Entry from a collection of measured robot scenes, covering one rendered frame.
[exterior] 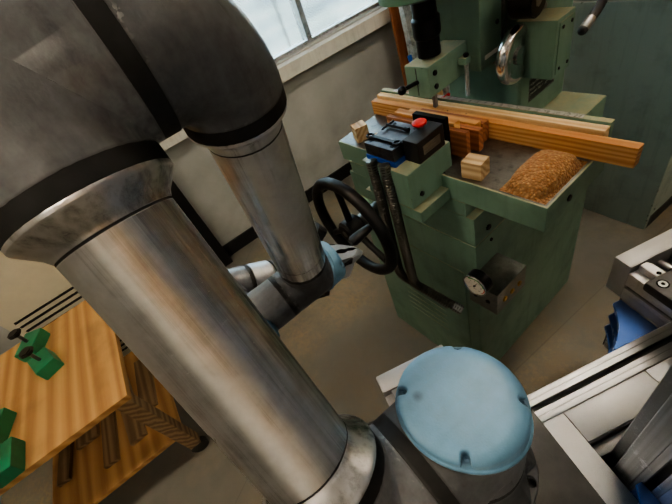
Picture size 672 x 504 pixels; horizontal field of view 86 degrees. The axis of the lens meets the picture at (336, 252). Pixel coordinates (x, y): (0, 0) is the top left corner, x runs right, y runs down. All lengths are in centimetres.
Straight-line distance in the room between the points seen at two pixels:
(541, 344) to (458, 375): 124
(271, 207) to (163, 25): 20
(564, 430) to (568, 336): 96
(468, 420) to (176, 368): 24
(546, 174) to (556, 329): 98
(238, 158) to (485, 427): 31
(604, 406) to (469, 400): 39
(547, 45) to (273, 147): 74
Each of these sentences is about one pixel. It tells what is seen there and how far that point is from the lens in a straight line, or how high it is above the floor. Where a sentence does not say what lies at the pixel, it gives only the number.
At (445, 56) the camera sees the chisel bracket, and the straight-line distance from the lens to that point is 94.
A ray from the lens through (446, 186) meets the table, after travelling 84.
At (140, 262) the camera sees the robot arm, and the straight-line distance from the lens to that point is 25.
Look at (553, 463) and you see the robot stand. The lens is 59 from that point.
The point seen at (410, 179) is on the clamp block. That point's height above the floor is 95.
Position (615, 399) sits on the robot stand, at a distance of 74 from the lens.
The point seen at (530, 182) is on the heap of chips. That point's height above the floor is 92.
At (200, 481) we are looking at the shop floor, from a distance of 174.
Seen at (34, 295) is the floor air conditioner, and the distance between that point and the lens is 205.
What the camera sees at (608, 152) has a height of 92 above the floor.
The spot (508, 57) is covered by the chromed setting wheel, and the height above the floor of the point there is 104.
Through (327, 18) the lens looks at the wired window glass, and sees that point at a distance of 245.
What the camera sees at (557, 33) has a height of 105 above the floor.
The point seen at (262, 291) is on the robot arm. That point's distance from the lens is 56.
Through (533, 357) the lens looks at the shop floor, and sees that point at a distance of 157.
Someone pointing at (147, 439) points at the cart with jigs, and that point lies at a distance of 172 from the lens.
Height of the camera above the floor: 138
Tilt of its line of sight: 42 degrees down
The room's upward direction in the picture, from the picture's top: 24 degrees counter-clockwise
